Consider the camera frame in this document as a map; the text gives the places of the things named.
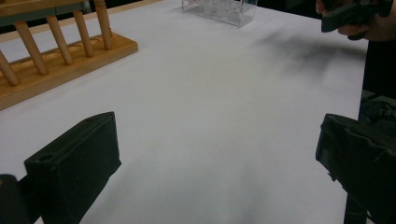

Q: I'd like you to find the wooden test tube rack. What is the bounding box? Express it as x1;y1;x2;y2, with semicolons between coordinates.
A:
0;0;139;112

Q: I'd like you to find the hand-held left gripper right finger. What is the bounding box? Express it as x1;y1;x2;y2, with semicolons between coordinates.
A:
316;113;396;224

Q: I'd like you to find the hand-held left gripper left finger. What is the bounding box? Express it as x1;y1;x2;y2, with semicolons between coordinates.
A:
23;111;122;224

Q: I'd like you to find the white table sheet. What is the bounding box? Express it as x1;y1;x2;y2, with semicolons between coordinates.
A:
0;0;370;224

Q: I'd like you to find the clear plastic test tube rack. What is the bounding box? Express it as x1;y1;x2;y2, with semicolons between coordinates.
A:
181;0;259;29

